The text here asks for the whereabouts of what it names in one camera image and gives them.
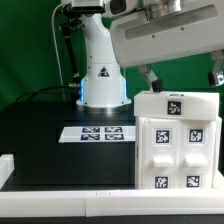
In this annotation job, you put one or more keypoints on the white door panel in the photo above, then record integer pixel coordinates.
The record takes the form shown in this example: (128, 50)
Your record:
(159, 154)
(196, 155)

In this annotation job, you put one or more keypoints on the white cabinet top block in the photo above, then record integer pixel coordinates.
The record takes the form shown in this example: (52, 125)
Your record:
(177, 105)

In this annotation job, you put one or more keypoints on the white obstacle fence frame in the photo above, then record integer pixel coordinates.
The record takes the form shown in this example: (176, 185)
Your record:
(106, 203)

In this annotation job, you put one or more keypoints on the white marker base plate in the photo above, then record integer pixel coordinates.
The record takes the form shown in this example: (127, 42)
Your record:
(78, 134)

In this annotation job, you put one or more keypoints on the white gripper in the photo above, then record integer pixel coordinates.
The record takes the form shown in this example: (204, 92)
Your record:
(197, 28)

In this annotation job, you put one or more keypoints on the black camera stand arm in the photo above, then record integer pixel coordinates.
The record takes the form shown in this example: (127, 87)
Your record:
(70, 46)

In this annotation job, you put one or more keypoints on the white cabinet body box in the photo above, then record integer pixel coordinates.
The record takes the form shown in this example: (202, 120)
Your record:
(139, 142)

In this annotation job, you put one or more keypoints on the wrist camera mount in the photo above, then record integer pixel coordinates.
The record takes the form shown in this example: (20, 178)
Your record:
(117, 8)

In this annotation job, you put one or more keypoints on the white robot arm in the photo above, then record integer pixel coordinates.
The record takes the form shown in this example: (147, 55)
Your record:
(103, 88)

